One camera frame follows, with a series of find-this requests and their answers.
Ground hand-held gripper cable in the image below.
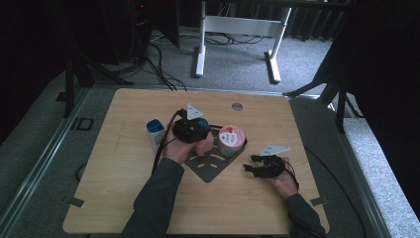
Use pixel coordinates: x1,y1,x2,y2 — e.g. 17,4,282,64
151,108,186,176
282,147,367,238

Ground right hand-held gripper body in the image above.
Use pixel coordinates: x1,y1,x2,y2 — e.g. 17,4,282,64
260,144,292,179

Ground white bottle with blue cap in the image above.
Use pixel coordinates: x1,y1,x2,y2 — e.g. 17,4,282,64
146,118,166,155

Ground right hand-held gripper cable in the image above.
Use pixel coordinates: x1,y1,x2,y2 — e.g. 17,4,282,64
282,147,367,238

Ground left hand-held gripper cable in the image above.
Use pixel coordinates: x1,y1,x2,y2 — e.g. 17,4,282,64
151,108,186,176

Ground black floor cables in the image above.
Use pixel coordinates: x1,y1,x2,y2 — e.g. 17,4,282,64
145,42,188,92

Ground person's left hand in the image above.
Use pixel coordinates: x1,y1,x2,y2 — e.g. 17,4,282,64
161,130,199,166

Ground black slotted corner shelf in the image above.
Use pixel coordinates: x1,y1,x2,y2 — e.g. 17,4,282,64
183,124,249,183

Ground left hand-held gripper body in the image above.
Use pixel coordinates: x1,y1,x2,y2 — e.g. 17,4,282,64
171,102,204,145

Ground grey tape piece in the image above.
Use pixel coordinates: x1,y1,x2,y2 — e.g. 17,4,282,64
309,196,330,207
61,195,86,209

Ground black metal stand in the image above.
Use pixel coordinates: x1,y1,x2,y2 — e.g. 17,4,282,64
282,39,365,134
62,0,134,119

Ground pink pump bottle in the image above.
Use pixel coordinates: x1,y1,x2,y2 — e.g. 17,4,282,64
192,118,215,157

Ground dark computer tower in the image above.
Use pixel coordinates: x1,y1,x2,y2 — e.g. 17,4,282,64
128,0,154,64

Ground pink jar with white label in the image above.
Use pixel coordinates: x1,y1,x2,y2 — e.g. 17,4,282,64
217,124,247,159

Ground person's right hand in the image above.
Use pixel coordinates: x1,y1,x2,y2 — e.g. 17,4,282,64
268,158,299,199

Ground white desk frame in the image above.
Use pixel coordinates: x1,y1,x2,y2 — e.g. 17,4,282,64
194,0,293,84

